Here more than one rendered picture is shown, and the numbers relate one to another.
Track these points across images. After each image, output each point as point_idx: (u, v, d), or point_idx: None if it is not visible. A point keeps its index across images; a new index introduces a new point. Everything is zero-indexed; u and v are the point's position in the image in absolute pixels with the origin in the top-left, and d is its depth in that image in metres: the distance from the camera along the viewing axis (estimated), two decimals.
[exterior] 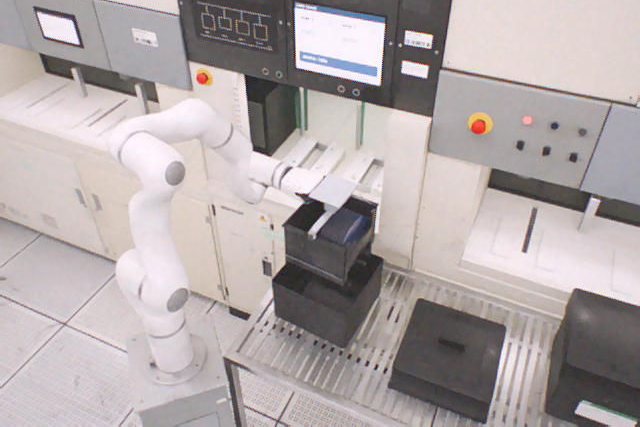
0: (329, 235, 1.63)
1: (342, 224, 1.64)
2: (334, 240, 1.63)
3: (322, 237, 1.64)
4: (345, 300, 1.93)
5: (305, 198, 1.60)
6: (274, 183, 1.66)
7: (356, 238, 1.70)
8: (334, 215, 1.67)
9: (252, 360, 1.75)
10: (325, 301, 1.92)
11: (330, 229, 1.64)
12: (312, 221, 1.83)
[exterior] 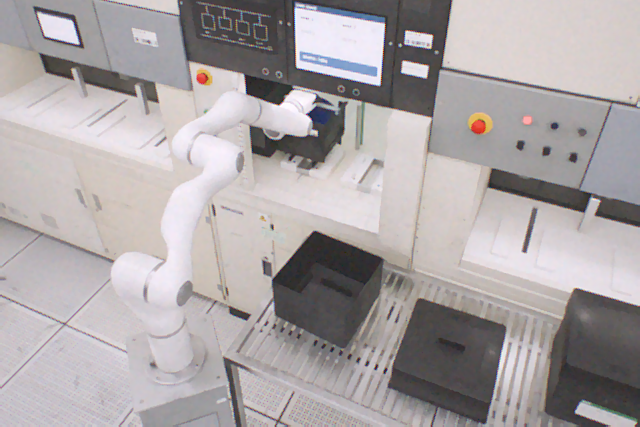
0: (327, 112, 2.24)
1: (320, 103, 2.25)
2: None
3: (327, 117, 2.23)
4: (345, 300, 1.93)
5: (319, 98, 2.11)
6: (301, 113, 2.04)
7: None
8: None
9: (252, 360, 1.75)
10: (325, 301, 1.92)
11: None
12: (286, 142, 2.25)
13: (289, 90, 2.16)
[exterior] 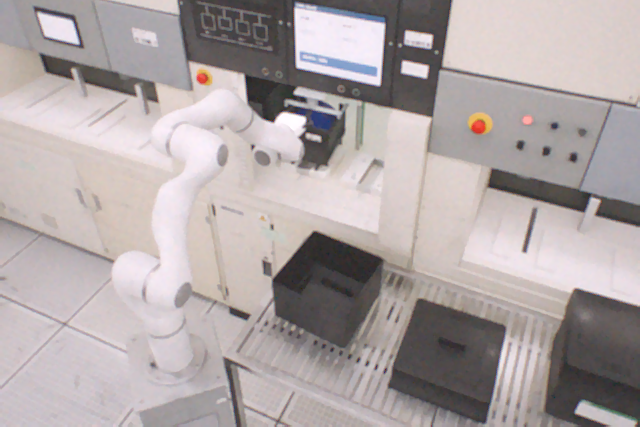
0: (328, 116, 2.23)
1: (320, 107, 2.24)
2: None
3: (329, 121, 2.23)
4: (345, 300, 1.93)
5: (310, 123, 2.01)
6: None
7: None
8: (312, 110, 2.22)
9: (252, 360, 1.75)
10: (325, 301, 1.92)
11: None
12: None
13: (274, 114, 2.06)
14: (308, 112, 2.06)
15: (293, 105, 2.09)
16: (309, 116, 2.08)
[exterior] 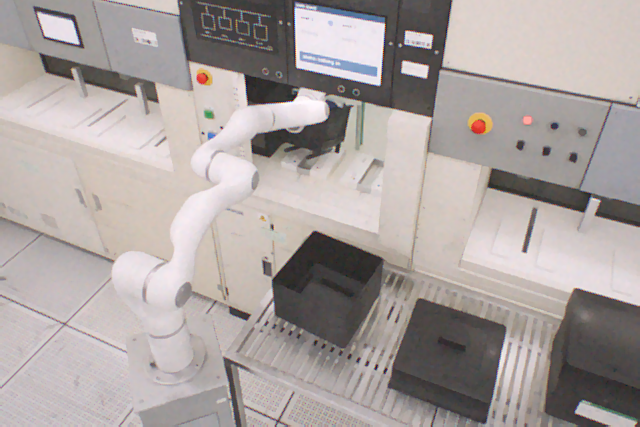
0: None
1: (326, 101, 2.28)
2: None
3: None
4: (345, 300, 1.93)
5: None
6: None
7: None
8: None
9: (252, 360, 1.75)
10: (325, 301, 1.92)
11: None
12: (286, 129, 2.22)
13: None
14: None
15: None
16: None
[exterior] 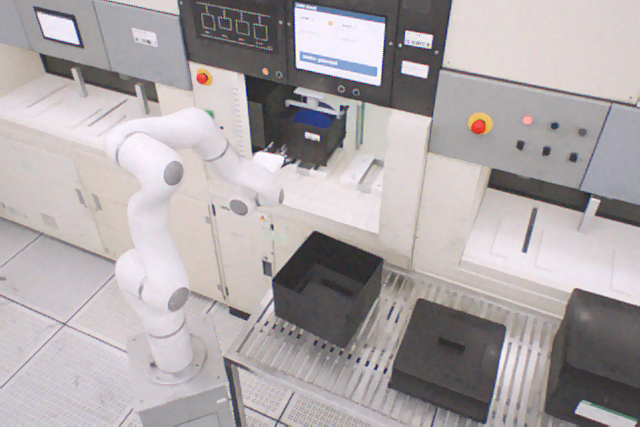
0: (328, 117, 2.24)
1: (321, 108, 2.26)
2: (331, 116, 2.26)
3: (329, 121, 2.23)
4: (345, 300, 1.93)
5: (288, 160, 1.84)
6: None
7: None
8: None
9: (252, 360, 1.75)
10: (325, 301, 1.92)
11: (324, 115, 2.24)
12: (288, 146, 2.26)
13: (252, 152, 1.88)
14: (283, 148, 1.89)
15: (272, 142, 1.91)
16: (285, 152, 1.91)
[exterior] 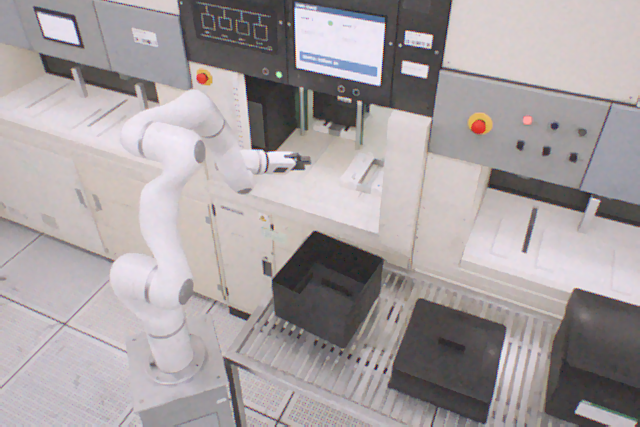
0: None
1: None
2: None
3: None
4: (345, 300, 1.93)
5: (295, 153, 1.90)
6: (262, 156, 1.86)
7: None
8: None
9: (252, 360, 1.75)
10: (325, 301, 1.92)
11: None
12: (321, 109, 2.48)
13: None
14: (304, 156, 1.96)
15: None
16: (308, 162, 1.96)
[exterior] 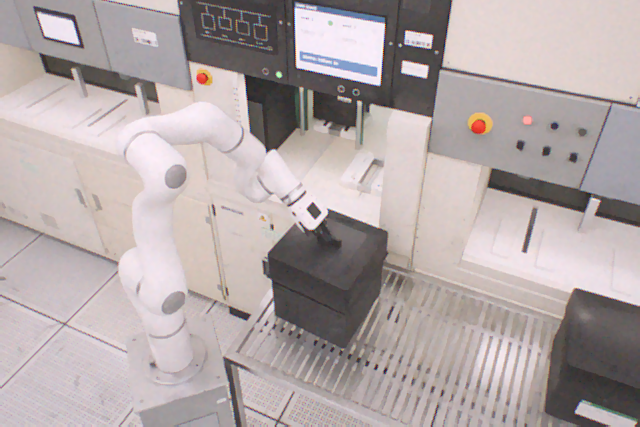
0: None
1: None
2: None
3: None
4: None
5: None
6: None
7: None
8: None
9: (252, 360, 1.75)
10: None
11: None
12: (321, 109, 2.48)
13: (307, 237, 1.69)
14: (325, 234, 1.75)
15: (325, 242, 1.74)
16: (332, 234, 1.73)
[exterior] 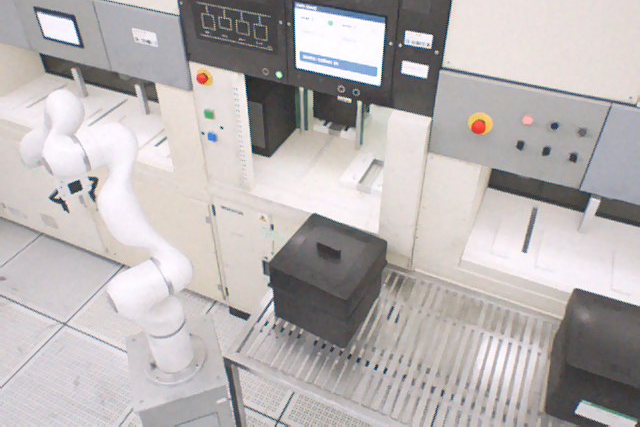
0: None
1: None
2: None
3: None
4: None
5: (95, 177, 1.96)
6: None
7: None
8: None
9: (252, 360, 1.75)
10: None
11: None
12: (321, 109, 2.48)
13: (47, 197, 1.88)
14: (90, 193, 1.98)
15: None
16: (94, 198, 1.98)
